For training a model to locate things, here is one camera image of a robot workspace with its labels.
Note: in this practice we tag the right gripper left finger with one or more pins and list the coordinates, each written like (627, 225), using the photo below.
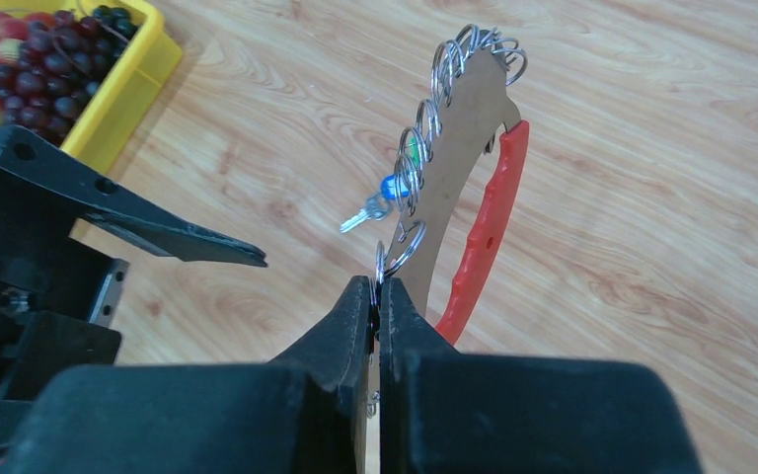
(302, 412)

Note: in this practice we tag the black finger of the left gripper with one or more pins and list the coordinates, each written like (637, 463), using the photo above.
(31, 165)

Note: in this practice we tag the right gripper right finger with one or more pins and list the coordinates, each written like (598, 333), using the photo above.
(444, 411)

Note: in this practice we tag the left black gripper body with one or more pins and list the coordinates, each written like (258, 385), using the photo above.
(57, 300)

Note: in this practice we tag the blue tagged key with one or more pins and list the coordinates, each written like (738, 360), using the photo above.
(379, 205)

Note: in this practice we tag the dark grape bunch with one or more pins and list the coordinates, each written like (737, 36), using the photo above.
(53, 63)

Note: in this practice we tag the yellow plastic bin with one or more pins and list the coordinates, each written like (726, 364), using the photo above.
(128, 91)

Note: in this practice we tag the green tagged key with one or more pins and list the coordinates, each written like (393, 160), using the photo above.
(411, 150)

